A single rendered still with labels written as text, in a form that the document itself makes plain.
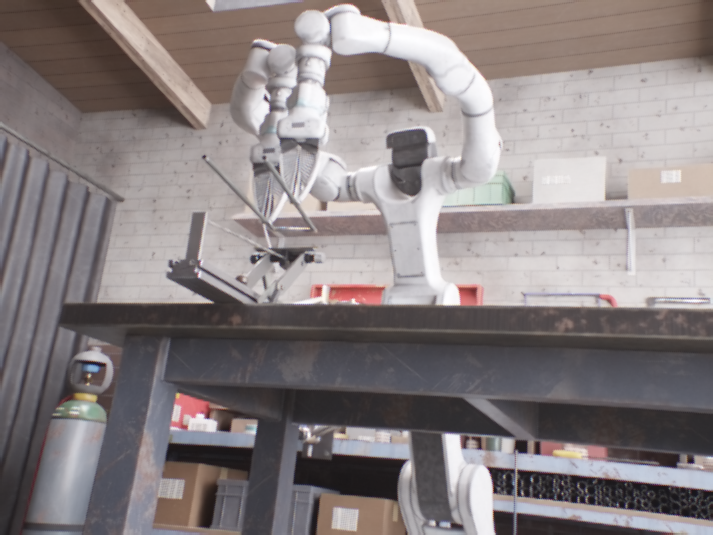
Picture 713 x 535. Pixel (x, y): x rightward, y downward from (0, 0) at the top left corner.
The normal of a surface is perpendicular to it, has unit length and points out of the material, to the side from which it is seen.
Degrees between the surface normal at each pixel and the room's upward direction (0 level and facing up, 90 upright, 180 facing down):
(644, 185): 91
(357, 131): 90
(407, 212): 118
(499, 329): 90
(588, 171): 91
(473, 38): 174
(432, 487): 112
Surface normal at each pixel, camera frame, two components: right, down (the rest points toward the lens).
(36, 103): 0.94, -0.01
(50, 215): 0.43, -0.24
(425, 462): -0.50, 0.08
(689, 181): -0.37, -0.33
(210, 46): -0.14, 0.91
